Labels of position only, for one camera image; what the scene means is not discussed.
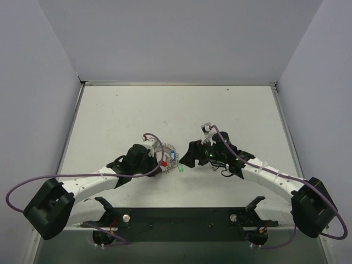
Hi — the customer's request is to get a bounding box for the green key tag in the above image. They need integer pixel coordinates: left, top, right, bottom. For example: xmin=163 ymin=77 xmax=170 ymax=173
xmin=178 ymin=164 xmax=184 ymax=172

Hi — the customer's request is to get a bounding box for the blue key tag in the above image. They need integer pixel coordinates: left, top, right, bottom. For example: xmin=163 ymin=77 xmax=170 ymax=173
xmin=170 ymin=151 xmax=176 ymax=160

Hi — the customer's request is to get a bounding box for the large metal keyring with loops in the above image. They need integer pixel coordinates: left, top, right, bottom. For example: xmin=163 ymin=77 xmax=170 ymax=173
xmin=155 ymin=143 xmax=179 ymax=174

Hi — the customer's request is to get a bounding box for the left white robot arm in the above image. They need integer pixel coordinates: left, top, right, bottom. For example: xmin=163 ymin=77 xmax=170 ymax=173
xmin=23 ymin=141 xmax=163 ymax=240

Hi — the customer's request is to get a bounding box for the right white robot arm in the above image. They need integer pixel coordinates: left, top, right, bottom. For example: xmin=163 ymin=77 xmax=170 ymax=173
xmin=180 ymin=131 xmax=337 ymax=238

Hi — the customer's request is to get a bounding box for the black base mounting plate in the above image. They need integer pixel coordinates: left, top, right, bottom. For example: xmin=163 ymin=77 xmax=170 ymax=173
xmin=82 ymin=207 xmax=278 ymax=243

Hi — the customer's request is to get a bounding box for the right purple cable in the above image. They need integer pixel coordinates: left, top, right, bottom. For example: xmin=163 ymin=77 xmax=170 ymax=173
xmin=210 ymin=125 xmax=348 ymax=250

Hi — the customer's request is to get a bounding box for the purple cable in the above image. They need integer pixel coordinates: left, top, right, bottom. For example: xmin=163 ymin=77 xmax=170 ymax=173
xmin=5 ymin=133 xmax=166 ymax=247
xmin=210 ymin=125 xmax=348 ymax=250

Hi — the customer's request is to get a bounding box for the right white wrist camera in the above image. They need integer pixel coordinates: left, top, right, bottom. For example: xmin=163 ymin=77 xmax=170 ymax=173
xmin=201 ymin=123 xmax=217 ymax=145

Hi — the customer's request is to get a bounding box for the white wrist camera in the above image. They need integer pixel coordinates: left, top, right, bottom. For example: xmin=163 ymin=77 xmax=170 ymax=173
xmin=142 ymin=137 xmax=159 ymax=157
xmin=201 ymin=123 xmax=217 ymax=145

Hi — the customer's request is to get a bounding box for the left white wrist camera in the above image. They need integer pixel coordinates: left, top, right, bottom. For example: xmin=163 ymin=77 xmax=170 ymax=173
xmin=142 ymin=137 xmax=159 ymax=157

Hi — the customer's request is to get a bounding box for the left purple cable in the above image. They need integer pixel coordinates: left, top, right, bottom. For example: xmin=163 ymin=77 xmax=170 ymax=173
xmin=5 ymin=133 xmax=166 ymax=247

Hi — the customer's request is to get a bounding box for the aluminium front rail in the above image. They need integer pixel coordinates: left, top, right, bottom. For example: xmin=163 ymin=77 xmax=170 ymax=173
xmin=32 ymin=222 xmax=91 ymax=232

